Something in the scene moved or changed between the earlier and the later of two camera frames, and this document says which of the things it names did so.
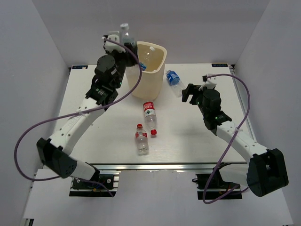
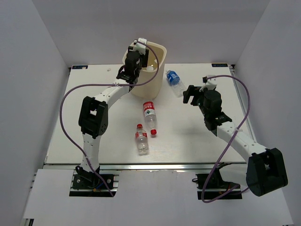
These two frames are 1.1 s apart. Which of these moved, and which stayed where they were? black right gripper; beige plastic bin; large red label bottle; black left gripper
Moved: black left gripper
Stayed: black right gripper; large red label bottle; beige plastic bin
